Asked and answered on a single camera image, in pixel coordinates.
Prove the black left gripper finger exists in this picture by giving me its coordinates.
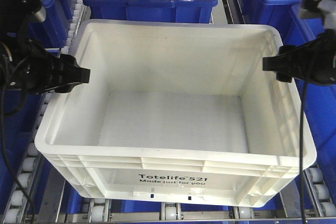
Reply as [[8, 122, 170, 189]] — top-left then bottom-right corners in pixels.
[[55, 85, 75, 93], [56, 54, 90, 88]]

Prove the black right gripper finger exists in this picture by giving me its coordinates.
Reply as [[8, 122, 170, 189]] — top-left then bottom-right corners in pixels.
[[262, 45, 298, 72], [276, 72, 293, 82]]

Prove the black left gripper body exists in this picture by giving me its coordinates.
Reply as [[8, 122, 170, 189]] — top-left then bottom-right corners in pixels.
[[0, 37, 60, 95]]

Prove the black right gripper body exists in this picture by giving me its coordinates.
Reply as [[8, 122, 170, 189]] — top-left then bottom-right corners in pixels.
[[293, 31, 335, 85]]

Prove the white plastic Totelife tote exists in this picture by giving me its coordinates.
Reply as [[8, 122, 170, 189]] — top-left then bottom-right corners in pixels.
[[35, 19, 317, 207]]

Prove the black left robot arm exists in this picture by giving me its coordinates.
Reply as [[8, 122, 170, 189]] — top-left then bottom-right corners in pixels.
[[1, 0, 90, 93]]

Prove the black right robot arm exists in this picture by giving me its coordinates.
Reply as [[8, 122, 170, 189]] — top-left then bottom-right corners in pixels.
[[262, 0, 335, 86]]

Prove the blue bin shelf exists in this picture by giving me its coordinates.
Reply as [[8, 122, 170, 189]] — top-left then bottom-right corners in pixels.
[[1, 93, 48, 213], [282, 3, 336, 206]]

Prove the blue bin far upper left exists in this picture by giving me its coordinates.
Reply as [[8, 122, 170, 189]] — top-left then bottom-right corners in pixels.
[[28, 0, 72, 48]]

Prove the roller track shelf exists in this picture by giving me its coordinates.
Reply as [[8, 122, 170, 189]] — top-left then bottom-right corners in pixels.
[[304, 167, 335, 217], [1, 0, 86, 223]]

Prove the black left cable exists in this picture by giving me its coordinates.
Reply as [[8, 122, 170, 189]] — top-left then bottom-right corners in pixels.
[[0, 14, 36, 224]]

